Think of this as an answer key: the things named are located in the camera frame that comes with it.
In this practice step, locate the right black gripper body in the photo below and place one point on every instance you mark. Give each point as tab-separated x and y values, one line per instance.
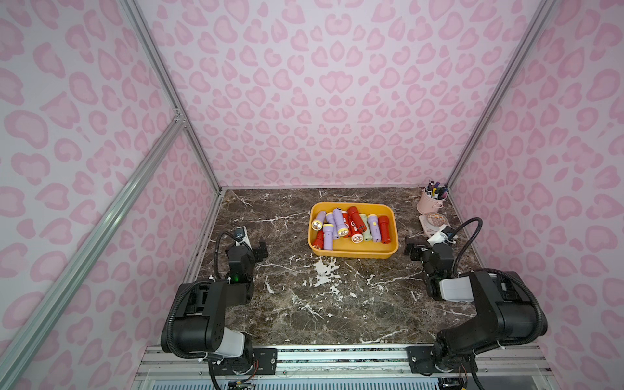
416	249

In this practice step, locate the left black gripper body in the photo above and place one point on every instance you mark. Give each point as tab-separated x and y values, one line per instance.
258	250

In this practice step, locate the green flashlight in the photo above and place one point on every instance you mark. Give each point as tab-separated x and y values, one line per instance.
367	235

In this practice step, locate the plain red flashlight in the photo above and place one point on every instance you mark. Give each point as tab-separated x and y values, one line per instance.
318	243

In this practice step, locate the red flashlight white head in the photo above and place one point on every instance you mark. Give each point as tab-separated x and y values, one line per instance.
356	237

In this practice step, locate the red flashlight white logo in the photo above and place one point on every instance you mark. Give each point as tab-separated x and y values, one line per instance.
347	222

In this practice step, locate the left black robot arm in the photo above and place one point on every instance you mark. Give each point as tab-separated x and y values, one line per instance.
195	327

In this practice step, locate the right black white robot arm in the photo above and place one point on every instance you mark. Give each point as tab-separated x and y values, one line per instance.
507	312

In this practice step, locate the yellow plastic storage tray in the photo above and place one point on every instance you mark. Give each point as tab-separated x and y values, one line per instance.
344	247

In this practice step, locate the pink pen holder cup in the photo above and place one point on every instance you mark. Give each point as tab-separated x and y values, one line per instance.
427	204

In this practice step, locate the pens in cup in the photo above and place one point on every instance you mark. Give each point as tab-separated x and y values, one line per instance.
436	191

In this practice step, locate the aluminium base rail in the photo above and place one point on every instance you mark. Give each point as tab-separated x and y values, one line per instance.
352	367

